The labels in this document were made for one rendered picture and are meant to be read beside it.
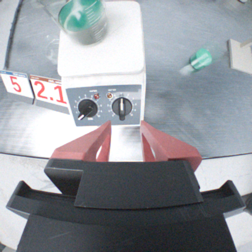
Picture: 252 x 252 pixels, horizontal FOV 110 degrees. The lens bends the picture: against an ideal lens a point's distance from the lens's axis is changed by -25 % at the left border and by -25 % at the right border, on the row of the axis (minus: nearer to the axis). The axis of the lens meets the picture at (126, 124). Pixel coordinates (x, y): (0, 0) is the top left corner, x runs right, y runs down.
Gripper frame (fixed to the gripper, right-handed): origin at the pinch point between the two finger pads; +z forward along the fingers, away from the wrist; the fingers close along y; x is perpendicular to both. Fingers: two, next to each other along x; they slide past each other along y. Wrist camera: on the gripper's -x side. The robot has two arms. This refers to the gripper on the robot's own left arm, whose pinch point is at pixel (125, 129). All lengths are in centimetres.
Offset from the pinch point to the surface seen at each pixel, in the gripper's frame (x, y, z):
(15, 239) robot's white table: 46, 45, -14
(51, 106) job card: 2.6, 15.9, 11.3
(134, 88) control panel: -2.1, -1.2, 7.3
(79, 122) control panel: 3.9, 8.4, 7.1
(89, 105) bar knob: -0.1, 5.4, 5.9
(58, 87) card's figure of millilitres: -1.8, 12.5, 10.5
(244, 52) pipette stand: -10.7, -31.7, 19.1
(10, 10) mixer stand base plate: -23.4, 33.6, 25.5
